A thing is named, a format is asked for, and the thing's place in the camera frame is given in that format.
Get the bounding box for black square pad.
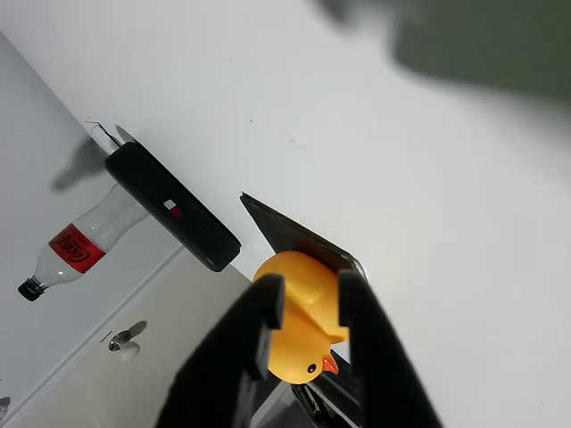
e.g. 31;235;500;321
239;190;369;428

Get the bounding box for black hard case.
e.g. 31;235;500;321
103;141;243;274

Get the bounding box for clear cola bottle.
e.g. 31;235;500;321
17;182;151;303

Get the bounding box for white cabinet door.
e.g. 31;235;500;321
0;247;295;428

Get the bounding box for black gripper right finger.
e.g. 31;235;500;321
336;268;445;428

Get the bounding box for yellow rubber duck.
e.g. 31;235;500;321
252;250;352;385

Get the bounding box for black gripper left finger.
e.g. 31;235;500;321
153;274;286;428

